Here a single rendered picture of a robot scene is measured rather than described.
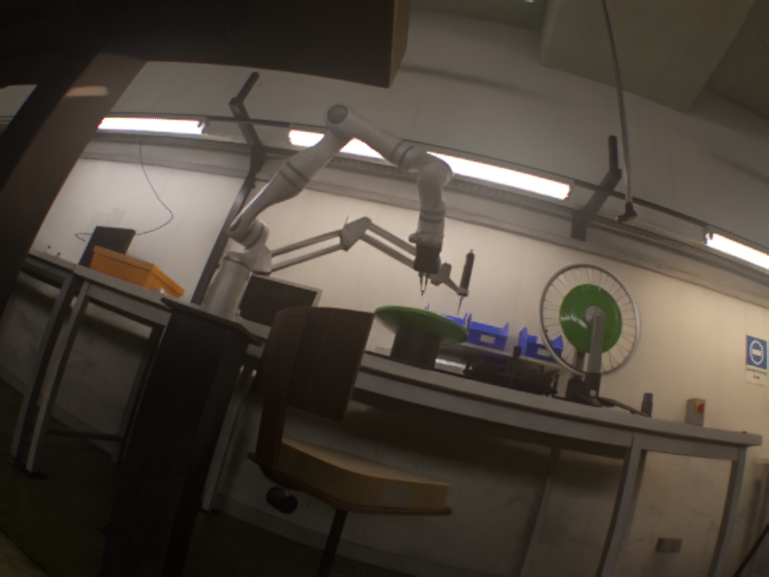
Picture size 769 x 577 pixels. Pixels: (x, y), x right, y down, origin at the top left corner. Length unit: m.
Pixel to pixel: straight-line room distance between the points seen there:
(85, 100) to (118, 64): 0.04
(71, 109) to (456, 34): 3.68
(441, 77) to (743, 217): 2.68
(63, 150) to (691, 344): 2.88
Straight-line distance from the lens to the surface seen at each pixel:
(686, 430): 1.53
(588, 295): 1.85
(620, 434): 1.45
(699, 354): 2.89
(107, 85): 0.37
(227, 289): 1.16
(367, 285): 2.34
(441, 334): 1.25
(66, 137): 0.34
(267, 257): 1.47
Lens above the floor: 0.70
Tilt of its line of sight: 19 degrees up
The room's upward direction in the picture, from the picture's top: 16 degrees clockwise
